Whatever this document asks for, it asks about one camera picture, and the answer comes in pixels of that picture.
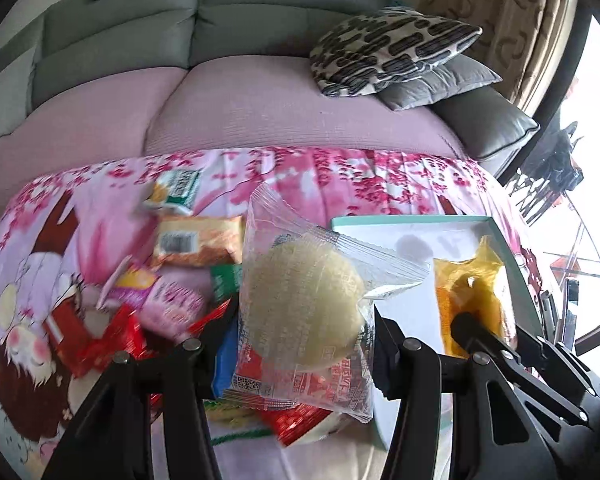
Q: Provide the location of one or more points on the clear bag round pastry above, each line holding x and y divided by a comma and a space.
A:
306, 306

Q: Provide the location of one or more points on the patterned beige curtain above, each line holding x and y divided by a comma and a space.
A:
522, 40

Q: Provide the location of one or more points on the teal shallow cardboard tray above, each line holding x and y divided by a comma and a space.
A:
425, 238

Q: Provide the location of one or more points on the pink snack packet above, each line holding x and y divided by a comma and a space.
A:
163, 306

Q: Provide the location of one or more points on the black white patterned pillow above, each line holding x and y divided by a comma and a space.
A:
367, 53

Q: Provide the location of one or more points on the pink cartoon print blanket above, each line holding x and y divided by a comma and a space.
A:
104, 257

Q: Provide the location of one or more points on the orange beige snack packet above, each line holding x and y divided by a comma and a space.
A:
198, 241

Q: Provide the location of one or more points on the plain grey pillow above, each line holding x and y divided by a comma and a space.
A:
458, 76

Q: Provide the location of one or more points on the dark green snack packet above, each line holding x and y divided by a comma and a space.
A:
226, 280

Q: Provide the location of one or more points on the grey phone stand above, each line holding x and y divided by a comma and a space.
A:
558, 319

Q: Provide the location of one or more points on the red snack packet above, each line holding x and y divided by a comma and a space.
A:
234, 383

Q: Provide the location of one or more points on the green white corn snack packet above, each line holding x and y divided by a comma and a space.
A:
174, 192

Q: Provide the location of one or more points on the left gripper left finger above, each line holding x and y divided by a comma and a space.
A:
187, 383

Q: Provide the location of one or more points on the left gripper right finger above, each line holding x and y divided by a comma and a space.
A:
407, 370

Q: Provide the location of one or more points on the red snack bag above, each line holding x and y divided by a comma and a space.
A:
82, 352

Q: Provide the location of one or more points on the yellow cake snack packet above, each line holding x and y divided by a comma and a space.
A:
478, 286

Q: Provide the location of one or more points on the grey green sofa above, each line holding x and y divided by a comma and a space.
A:
112, 79

